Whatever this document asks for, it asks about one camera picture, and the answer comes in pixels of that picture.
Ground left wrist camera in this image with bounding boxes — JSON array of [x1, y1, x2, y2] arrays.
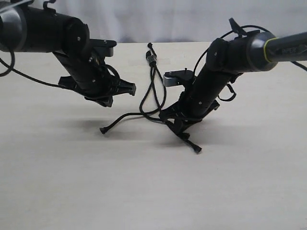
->
[[90, 39, 117, 63]]

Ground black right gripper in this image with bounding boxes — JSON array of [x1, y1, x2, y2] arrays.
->
[[159, 92, 220, 141]]

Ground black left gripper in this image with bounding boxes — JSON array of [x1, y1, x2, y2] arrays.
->
[[58, 64, 136, 107]]

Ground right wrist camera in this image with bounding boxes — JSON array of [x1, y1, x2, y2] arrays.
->
[[163, 68, 194, 87]]

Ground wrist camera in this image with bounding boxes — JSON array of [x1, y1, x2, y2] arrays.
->
[[90, 39, 117, 63], [163, 68, 194, 87]]

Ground black rope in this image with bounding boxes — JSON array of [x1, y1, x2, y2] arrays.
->
[[141, 64, 188, 139], [147, 42, 202, 154], [99, 49, 156, 135]]

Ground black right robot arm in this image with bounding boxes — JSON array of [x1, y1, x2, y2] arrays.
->
[[159, 31, 307, 141]]

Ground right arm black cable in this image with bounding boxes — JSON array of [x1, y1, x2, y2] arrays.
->
[[191, 18, 272, 101]]

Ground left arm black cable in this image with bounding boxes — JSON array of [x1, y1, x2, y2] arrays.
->
[[0, 50, 72, 88]]

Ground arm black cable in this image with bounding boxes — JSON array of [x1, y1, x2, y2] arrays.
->
[[191, 18, 272, 101], [0, 50, 72, 88]]

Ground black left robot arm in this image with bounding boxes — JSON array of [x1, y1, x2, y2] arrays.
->
[[0, 0, 136, 107]]

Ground white backdrop curtain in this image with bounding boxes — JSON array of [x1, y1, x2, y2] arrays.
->
[[0, 0, 307, 45]]

